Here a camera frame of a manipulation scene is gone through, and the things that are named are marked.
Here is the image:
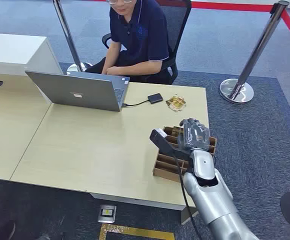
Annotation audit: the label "chrome stanchion post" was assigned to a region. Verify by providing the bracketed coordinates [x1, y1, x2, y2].
[51, 0, 94, 74]
[219, 0, 290, 105]

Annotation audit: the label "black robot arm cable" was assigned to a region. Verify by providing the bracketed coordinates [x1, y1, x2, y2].
[173, 154, 204, 240]

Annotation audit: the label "black drive cable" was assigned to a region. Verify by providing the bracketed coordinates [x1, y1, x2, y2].
[122, 98, 150, 108]

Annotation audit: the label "brown wooden divider box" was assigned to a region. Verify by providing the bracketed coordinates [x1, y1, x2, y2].
[153, 125, 217, 184]

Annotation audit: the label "black mesh office chair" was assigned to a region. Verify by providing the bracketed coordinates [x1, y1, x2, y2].
[101, 0, 193, 85]

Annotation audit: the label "person's left hand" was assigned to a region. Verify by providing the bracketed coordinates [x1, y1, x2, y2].
[106, 65, 122, 77]

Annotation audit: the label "yellow floor tape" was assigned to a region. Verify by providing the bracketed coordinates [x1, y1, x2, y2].
[98, 223, 176, 240]

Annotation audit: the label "dark shoe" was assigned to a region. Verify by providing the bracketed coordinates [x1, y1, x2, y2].
[0, 219, 17, 240]

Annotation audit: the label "metal floor socket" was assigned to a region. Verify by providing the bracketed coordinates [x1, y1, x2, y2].
[97, 204, 117, 225]

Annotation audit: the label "person's eyeglasses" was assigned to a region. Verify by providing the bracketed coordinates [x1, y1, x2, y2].
[106, 0, 134, 5]

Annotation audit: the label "grey laptop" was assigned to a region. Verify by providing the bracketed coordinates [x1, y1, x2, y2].
[24, 70, 131, 113]

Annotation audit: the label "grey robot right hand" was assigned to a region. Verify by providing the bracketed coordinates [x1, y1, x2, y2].
[177, 117, 211, 154]

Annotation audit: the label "black external drive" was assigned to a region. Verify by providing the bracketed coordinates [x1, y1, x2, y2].
[147, 93, 164, 105]

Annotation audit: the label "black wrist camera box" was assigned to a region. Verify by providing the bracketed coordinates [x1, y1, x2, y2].
[149, 128, 191, 162]

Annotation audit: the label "person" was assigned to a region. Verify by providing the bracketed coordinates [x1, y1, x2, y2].
[85, 0, 173, 85]

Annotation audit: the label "golden patterned card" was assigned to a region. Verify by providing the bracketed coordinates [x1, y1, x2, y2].
[165, 94, 187, 113]

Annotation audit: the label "white cabinet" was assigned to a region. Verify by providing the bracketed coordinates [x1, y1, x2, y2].
[0, 32, 63, 77]

